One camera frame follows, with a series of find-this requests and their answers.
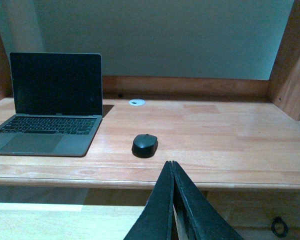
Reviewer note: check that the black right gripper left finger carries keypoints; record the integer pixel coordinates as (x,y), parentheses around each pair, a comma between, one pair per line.
(156,219)

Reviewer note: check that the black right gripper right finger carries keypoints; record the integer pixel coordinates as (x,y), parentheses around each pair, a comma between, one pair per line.
(196,218)

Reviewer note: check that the black wireless mouse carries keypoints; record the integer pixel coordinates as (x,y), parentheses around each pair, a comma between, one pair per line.
(144,145)

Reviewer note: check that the wooden desk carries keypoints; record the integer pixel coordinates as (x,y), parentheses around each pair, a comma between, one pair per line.
(221,84)

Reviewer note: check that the wooden pull-out keyboard tray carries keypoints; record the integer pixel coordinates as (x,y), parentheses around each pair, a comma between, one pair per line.
(35,221)

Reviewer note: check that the grey open laptop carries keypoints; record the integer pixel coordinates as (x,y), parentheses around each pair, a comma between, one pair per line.
(58,101)

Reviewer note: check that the black drawer ring handle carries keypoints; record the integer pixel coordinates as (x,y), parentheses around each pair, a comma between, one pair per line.
(279,228)

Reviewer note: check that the white cable grommet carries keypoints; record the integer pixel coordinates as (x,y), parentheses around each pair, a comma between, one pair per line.
(137,102)

